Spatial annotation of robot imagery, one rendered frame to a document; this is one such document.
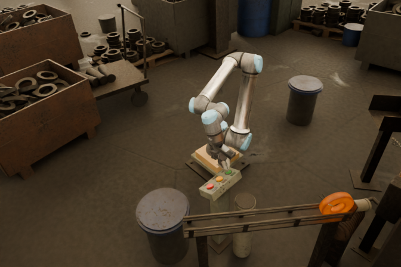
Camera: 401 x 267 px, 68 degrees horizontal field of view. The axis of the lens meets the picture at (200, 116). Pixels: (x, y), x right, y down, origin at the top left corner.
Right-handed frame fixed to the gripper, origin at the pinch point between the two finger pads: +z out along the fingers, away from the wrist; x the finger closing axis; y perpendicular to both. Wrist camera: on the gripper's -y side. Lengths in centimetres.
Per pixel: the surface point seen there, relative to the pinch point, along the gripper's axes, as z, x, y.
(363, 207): 16, -22, -65
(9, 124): -48, 76, 148
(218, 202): 15.2, 12.0, 1.3
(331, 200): 5, -8, -57
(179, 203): 12.5, 27.0, 19.7
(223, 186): 2.8, 10.2, -5.4
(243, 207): 15.3, 7.5, -14.3
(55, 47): -89, -20, 308
